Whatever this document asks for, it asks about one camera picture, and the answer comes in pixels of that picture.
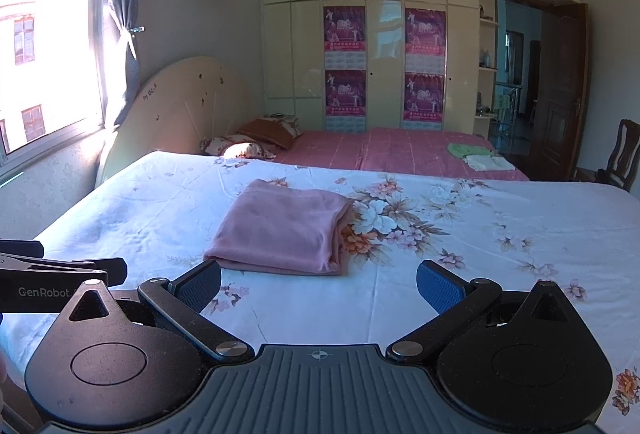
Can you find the folded white cloth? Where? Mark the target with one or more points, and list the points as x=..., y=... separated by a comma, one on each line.
x=490, y=163

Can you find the pink sweater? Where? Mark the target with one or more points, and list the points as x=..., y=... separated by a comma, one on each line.
x=285, y=229

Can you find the pink checked bed cover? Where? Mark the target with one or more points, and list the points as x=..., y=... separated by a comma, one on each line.
x=400, y=149

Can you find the metal railing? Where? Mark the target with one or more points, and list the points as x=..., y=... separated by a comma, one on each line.
x=507, y=111

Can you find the brown wooden door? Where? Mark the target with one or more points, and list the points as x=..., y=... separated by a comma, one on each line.
x=560, y=104

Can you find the metal curtain hook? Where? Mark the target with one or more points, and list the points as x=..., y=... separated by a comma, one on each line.
x=136, y=29

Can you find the floral pillow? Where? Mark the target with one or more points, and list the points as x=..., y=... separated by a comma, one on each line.
x=235, y=148
x=292, y=123

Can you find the wooden chair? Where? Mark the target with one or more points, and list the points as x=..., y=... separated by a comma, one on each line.
x=622, y=154

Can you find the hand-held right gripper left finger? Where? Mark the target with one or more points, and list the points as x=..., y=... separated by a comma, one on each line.
x=197, y=286

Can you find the purple wall poster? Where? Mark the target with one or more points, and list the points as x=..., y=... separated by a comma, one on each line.
x=424, y=96
x=346, y=96
x=345, y=31
x=425, y=34

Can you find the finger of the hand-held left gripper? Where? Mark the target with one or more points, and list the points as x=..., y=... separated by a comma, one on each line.
x=115, y=271
x=20, y=248

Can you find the cream round headboard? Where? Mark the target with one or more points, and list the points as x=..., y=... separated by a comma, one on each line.
x=175, y=104

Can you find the cream wardrobe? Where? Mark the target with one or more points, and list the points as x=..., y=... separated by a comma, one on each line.
x=295, y=39

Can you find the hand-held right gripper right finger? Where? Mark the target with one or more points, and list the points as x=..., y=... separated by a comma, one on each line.
x=440, y=286

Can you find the window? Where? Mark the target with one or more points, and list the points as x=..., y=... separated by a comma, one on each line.
x=50, y=39

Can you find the brown pillow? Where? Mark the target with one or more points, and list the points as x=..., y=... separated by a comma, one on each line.
x=267, y=131

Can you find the folded green cloth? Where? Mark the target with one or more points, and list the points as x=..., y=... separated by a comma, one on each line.
x=467, y=149

